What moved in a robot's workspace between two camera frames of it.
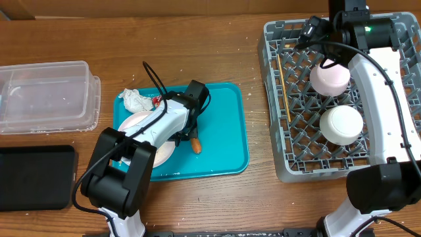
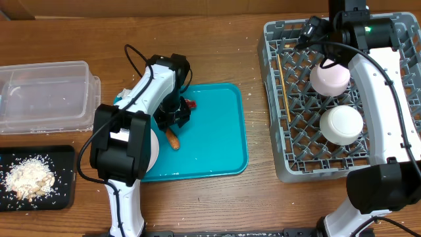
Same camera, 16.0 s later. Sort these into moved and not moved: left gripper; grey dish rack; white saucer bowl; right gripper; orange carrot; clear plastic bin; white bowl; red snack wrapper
Moved: orange carrot; left gripper; red snack wrapper
Not moved: grey dish rack; white saucer bowl; white bowl; clear plastic bin; right gripper
